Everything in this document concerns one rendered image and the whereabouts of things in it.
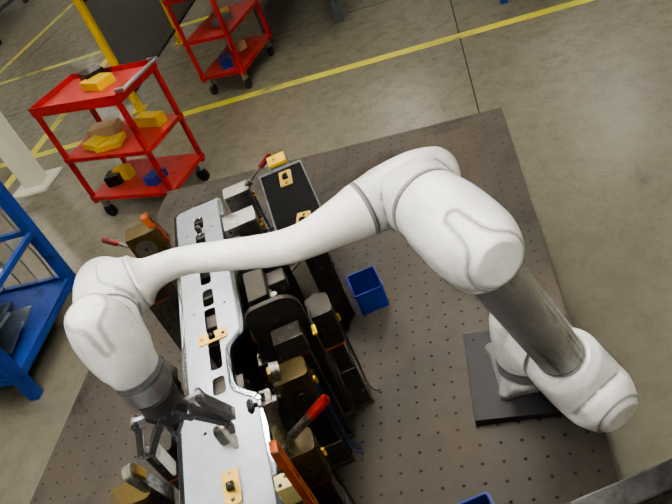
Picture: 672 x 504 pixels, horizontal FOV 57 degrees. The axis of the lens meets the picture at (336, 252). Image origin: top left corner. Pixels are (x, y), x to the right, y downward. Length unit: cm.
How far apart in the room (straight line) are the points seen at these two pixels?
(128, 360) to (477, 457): 90
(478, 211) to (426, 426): 87
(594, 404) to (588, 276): 159
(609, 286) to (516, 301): 181
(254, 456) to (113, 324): 53
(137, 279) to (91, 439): 109
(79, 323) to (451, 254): 56
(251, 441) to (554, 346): 67
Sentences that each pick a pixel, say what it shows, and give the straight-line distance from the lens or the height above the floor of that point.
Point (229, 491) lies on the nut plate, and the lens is 138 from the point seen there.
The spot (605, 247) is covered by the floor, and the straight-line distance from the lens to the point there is 306.
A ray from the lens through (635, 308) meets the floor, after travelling 280.
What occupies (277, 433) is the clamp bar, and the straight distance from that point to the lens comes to 124.
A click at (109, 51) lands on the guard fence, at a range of 626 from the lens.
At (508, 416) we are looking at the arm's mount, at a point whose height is 72.
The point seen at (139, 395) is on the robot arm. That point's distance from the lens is 109.
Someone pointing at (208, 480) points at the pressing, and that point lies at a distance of 142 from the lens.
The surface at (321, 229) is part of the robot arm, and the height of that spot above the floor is 148.
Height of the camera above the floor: 207
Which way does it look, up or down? 38 degrees down
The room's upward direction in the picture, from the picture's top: 23 degrees counter-clockwise
